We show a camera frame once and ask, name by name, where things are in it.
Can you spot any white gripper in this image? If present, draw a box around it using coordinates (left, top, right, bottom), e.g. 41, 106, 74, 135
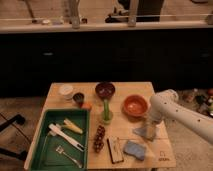
145, 109, 163, 139

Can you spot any light blue towel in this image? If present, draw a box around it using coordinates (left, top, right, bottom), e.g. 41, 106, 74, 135
133, 121, 156, 141

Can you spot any orange bowl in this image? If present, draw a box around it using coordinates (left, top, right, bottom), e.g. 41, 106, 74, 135
122, 94, 148, 117

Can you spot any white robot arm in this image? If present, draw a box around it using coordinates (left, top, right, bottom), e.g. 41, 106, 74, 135
145, 89, 213, 145

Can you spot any dark purple bowl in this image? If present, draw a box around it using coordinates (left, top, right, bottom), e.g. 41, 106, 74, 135
95, 82, 115, 99

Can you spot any blue folded cloth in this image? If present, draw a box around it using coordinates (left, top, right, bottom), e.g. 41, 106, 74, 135
123, 141, 146, 161

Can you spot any brown grape bunch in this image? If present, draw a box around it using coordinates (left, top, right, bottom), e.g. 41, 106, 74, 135
93, 125, 105, 153

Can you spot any orange fruit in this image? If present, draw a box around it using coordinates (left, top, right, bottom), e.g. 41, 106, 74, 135
81, 102, 92, 110

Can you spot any small dark cup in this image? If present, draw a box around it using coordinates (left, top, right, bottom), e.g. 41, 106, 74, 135
73, 92, 84, 107

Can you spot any yellow corn cob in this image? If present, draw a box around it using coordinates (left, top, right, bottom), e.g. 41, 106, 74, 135
63, 119, 83, 134

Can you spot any white cup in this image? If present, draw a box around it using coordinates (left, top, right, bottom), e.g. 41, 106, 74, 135
59, 84, 73, 100

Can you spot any silver fork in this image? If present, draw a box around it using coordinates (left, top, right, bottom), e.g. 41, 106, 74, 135
55, 145, 83, 168

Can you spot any green plastic tray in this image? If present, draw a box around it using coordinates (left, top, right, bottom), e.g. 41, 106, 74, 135
29, 109, 90, 171

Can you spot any black chair base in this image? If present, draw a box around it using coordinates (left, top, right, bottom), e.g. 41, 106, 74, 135
0, 113, 28, 161

